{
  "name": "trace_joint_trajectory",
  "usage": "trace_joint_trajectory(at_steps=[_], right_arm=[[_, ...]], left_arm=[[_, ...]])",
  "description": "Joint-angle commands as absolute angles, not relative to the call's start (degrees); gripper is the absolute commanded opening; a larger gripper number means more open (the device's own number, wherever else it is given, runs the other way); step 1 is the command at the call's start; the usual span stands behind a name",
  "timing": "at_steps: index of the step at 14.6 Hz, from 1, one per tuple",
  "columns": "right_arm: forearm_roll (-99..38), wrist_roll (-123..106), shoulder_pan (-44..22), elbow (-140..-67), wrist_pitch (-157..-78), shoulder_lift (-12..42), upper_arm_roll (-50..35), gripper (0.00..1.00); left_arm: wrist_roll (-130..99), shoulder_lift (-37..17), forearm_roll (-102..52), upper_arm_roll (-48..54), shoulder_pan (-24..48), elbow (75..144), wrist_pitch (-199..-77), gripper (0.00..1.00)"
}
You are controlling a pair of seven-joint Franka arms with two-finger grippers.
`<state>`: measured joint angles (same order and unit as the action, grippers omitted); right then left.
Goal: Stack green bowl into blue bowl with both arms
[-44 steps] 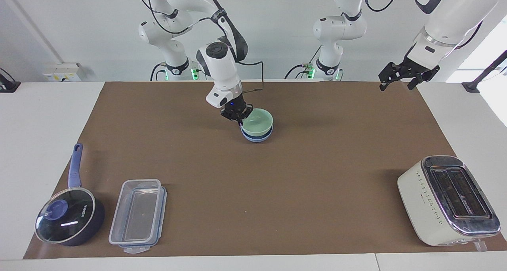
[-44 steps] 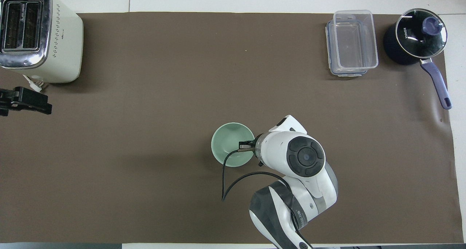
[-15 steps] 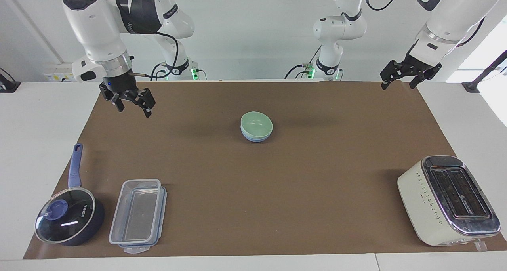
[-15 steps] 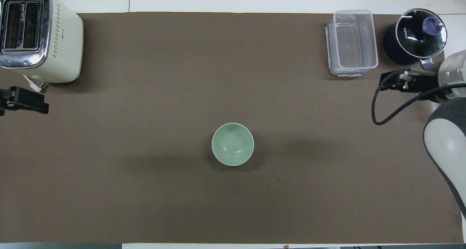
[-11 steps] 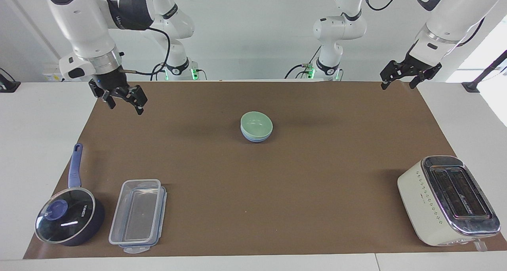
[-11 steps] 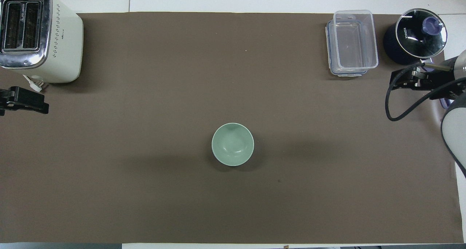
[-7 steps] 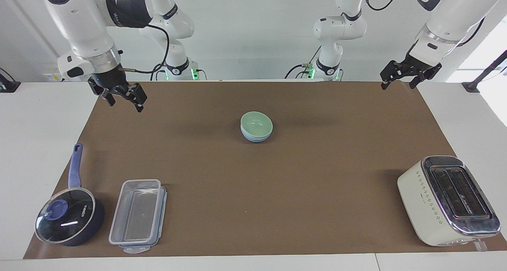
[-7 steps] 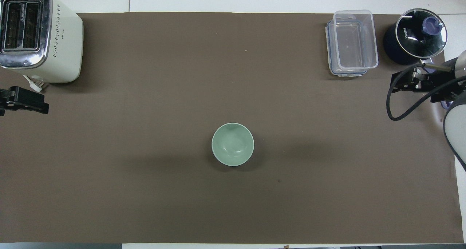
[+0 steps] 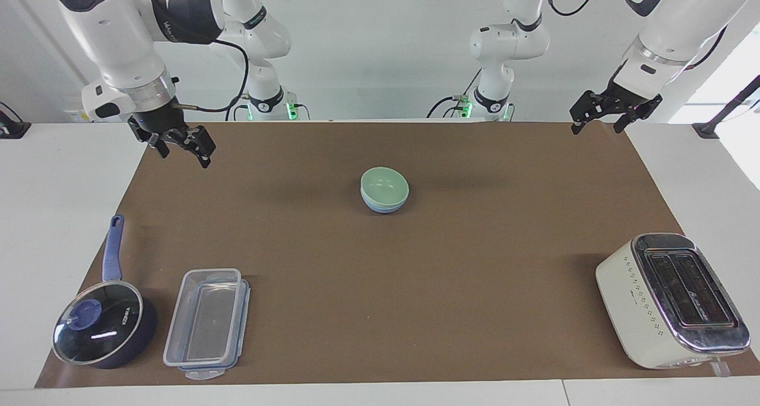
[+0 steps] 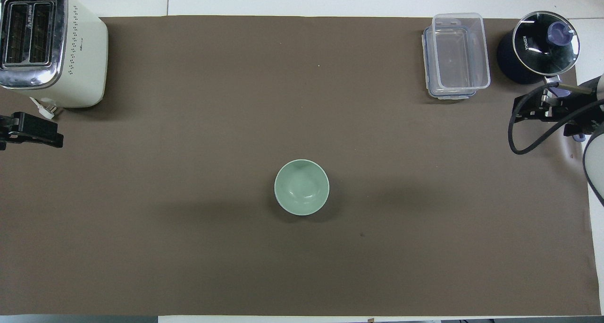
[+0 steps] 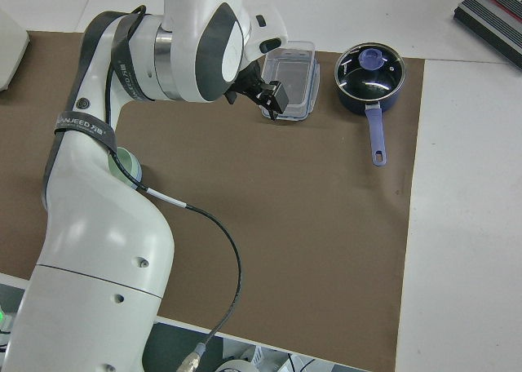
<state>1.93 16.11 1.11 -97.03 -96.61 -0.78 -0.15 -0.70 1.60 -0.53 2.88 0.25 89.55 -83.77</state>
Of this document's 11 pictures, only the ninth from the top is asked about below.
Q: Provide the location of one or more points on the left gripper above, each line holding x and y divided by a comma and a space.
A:
628, 91

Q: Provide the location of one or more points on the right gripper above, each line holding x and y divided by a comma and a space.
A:
159, 119

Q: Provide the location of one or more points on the green bowl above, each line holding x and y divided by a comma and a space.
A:
385, 185

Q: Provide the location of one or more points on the blue bowl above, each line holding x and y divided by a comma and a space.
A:
383, 209

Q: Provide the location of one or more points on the black stand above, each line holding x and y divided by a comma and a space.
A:
10, 127
730, 108

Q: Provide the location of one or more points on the blue saucepan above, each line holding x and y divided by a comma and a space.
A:
111, 251

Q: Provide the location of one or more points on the clear plastic container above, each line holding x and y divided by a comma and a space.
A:
205, 317

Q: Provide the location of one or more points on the cream toaster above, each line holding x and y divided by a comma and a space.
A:
641, 311

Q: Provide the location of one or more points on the glass pan lid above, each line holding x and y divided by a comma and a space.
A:
101, 335

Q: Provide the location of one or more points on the clear container lid blue seal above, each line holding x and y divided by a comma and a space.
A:
202, 374

